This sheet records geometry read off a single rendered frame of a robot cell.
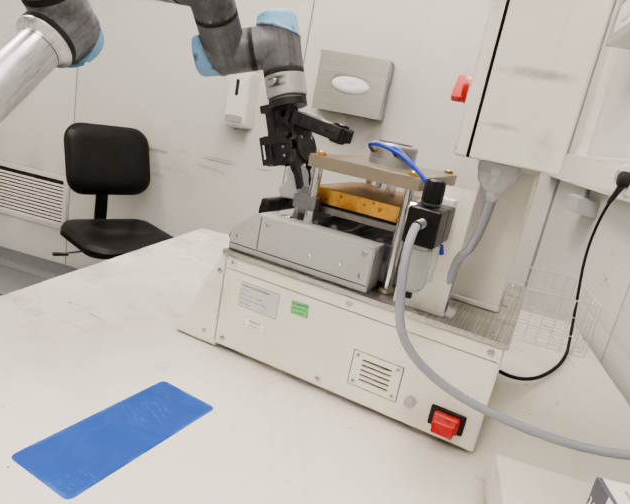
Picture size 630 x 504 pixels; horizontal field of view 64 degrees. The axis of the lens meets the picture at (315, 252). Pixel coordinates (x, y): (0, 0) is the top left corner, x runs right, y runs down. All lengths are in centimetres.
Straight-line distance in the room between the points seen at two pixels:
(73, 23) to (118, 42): 170
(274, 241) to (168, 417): 30
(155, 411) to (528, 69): 64
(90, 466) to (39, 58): 78
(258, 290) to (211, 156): 183
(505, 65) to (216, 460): 59
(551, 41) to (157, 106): 227
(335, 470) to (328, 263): 29
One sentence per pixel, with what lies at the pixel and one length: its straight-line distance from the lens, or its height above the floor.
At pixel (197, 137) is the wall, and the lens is 264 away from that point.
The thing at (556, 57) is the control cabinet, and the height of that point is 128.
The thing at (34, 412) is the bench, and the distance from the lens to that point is 74.
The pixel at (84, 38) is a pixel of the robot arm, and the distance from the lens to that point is 121.
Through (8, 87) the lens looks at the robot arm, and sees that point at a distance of 111.
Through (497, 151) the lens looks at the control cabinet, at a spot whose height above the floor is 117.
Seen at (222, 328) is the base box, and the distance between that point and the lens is 88.
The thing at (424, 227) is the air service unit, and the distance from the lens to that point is 59.
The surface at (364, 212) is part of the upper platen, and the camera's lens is 79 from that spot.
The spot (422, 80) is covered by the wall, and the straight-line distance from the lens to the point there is 235.
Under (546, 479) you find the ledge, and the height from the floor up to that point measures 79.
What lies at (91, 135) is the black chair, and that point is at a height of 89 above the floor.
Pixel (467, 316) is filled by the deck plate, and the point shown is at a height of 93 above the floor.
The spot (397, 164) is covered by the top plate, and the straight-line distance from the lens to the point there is 85.
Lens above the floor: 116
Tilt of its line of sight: 15 degrees down
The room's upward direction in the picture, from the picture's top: 11 degrees clockwise
